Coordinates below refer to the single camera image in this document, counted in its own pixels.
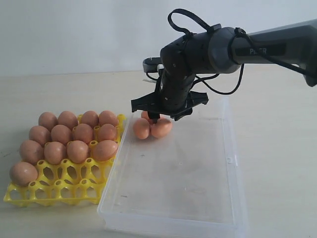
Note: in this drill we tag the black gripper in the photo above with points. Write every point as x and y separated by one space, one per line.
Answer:
174 98

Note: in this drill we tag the brown egg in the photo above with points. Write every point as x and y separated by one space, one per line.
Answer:
105 150
107 132
141 128
54 152
31 152
22 173
161 128
78 151

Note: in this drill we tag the brown egg placed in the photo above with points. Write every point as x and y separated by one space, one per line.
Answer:
68 119
83 132
47 120
108 117
90 118
40 134
62 134

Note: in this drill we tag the yellow plastic egg tray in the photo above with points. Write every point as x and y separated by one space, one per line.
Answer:
66 182

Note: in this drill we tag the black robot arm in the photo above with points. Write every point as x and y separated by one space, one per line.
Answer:
223 50

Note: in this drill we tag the clear plastic container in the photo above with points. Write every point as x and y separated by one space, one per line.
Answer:
185 185

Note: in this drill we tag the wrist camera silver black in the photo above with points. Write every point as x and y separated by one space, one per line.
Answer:
152 65

